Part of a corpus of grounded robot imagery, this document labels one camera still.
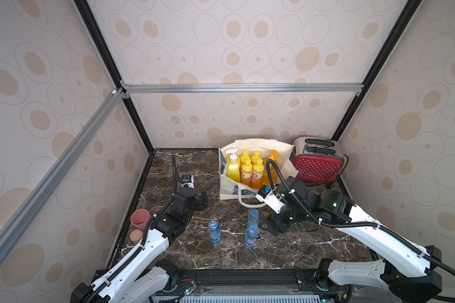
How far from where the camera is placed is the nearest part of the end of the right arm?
0.56m

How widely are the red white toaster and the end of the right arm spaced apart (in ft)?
1.54

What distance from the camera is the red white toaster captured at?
0.94 meters
